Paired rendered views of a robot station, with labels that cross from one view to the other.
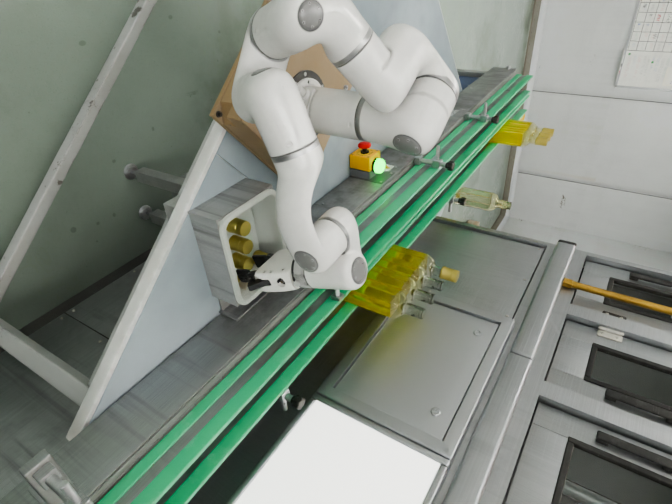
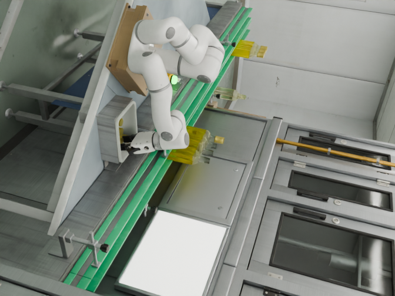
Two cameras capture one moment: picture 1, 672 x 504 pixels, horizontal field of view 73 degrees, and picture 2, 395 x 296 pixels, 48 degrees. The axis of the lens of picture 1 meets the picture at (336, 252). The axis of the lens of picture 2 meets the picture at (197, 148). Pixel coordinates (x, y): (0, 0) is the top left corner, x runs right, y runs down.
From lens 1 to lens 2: 0.92 m
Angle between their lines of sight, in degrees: 16
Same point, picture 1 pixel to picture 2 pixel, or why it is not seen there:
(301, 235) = (166, 124)
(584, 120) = (289, 19)
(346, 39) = (181, 38)
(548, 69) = not seen: outside the picture
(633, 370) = (310, 180)
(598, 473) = (294, 224)
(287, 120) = (160, 75)
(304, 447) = (159, 231)
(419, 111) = (209, 64)
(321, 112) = not seen: hidden behind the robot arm
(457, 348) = (226, 178)
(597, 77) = not seen: outside the picture
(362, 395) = (182, 205)
